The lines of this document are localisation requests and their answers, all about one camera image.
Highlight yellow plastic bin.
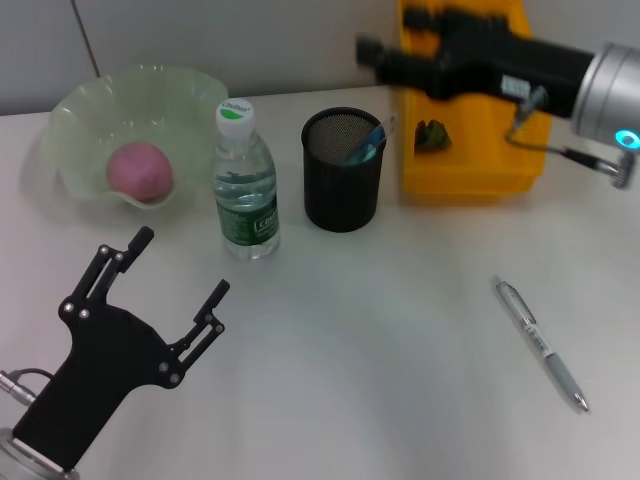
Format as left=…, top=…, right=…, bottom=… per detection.
left=398, top=0, right=555, bottom=196

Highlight pink peach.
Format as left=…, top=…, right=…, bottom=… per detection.
left=105, top=141, right=176, bottom=203

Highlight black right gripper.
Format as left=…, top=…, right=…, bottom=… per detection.
left=355, top=2, right=597, bottom=120

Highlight translucent green fruit plate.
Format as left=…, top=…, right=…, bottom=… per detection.
left=39, top=64, right=230, bottom=211

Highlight silver white pen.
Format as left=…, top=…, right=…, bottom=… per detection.
left=492, top=273, right=592, bottom=414

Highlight blue scissors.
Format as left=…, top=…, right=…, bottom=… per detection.
left=343, top=127, right=387, bottom=166

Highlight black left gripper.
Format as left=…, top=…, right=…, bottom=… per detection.
left=11, top=225, right=233, bottom=470

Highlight black mesh pen holder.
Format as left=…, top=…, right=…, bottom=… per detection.
left=300, top=107, right=389, bottom=233

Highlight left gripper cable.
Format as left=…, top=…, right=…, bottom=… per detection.
left=0, top=368, right=55, bottom=402

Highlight clear green-label water bottle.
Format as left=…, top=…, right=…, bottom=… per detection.
left=211, top=98, right=281, bottom=261

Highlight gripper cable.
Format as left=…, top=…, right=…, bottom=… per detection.
left=0, top=368, right=55, bottom=402
left=503, top=85, right=635, bottom=191

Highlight clear plastic ruler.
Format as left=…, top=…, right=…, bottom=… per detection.
left=355, top=115, right=400, bottom=157

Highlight green plastic wrapper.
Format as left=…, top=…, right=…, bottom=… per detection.
left=415, top=118, right=455, bottom=151

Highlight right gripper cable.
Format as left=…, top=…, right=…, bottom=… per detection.
left=503, top=85, right=635, bottom=191

